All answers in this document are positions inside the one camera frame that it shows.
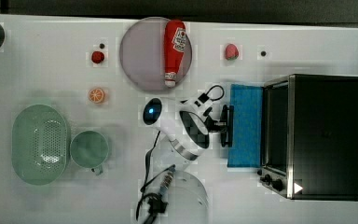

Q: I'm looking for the grey round plate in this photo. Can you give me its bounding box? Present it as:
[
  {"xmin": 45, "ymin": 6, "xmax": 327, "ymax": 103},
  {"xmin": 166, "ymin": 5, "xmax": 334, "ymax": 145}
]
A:
[{"xmin": 119, "ymin": 17, "xmax": 192, "ymax": 91}]

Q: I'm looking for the green cup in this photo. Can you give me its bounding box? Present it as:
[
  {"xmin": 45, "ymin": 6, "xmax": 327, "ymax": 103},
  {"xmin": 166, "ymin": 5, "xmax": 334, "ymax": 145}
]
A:
[{"xmin": 70, "ymin": 131, "xmax": 110, "ymax": 175}]

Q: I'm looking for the black oven knob upper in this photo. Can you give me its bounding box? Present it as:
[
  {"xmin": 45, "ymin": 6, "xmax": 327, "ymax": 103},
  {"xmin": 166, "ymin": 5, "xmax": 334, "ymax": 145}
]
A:
[{"xmin": 260, "ymin": 175, "xmax": 272, "ymax": 185}]

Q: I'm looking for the black oven knob lower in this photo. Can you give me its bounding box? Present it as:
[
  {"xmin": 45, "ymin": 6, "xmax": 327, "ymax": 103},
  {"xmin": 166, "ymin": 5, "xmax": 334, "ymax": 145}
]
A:
[{"xmin": 271, "ymin": 179, "xmax": 283, "ymax": 191}]

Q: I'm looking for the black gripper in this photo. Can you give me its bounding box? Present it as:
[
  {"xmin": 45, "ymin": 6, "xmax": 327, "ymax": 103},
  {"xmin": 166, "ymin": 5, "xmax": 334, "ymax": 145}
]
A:
[{"xmin": 203, "ymin": 106, "xmax": 227, "ymax": 133}]

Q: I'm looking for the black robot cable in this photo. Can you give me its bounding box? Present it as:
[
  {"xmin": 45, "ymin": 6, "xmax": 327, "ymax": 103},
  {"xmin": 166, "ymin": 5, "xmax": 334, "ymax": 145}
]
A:
[{"xmin": 134, "ymin": 130, "xmax": 176, "ymax": 224}]

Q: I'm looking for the green perforated colander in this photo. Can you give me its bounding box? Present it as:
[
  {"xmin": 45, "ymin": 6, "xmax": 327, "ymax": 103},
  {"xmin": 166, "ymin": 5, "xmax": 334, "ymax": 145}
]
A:
[{"xmin": 11, "ymin": 105, "xmax": 70, "ymax": 186}]

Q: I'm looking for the blue oven door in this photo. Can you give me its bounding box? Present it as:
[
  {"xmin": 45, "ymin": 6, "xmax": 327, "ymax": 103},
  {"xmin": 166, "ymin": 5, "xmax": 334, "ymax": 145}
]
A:
[{"xmin": 227, "ymin": 84, "xmax": 263, "ymax": 168}]

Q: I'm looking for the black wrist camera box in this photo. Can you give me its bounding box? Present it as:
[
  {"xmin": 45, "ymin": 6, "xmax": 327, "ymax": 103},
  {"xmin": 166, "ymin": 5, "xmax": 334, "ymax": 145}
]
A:
[{"xmin": 199, "ymin": 93, "xmax": 209, "ymax": 104}]

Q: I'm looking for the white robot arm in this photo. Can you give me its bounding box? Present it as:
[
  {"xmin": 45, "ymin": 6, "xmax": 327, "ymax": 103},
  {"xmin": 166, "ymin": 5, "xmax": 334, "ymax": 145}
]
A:
[{"xmin": 136, "ymin": 93, "xmax": 234, "ymax": 224}]

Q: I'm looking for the black toaster oven body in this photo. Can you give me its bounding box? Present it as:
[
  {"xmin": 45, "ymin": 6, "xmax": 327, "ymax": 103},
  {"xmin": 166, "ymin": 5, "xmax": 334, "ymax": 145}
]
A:
[{"xmin": 257, "ymin": 74, "xmax": 358, "ymax": 202}]

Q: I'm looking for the strawberry toy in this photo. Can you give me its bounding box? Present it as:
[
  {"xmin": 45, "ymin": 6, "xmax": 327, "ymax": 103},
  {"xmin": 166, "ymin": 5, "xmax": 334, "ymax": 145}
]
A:
[{"xmin": 225, "ymin": 44, "xmax": 239, "ymax": 61}]

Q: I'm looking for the orange slice toy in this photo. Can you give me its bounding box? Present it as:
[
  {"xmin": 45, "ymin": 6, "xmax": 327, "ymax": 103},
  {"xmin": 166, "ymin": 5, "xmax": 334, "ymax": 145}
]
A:
[{"xmin": 88, "ymin": 88, "xmax": 105, "ymax": 104}]

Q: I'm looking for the small red toy fruit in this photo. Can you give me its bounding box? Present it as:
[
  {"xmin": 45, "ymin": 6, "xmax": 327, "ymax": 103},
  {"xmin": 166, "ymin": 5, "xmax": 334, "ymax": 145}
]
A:
[{"xmin": 91, "ymin": 51, "xmax": 104, "ymax": 64}]

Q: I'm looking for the red ketchup bottle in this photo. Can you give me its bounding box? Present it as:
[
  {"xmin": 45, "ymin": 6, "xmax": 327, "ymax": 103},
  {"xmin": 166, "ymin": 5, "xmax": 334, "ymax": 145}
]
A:
[{"xmin": 163, "ymin": 20, "xmax": 186, "ymax": 88}]

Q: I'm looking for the black oven knob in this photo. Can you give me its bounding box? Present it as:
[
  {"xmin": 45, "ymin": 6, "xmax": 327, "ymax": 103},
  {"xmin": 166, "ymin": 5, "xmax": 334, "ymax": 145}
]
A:
[
  {"xmin": 271, "ymin": 179, "xmax": 283, "ymax": 191},
  {"xmin": 260, "ymin": 175, "xmax": 272, "ymax": 185}
]

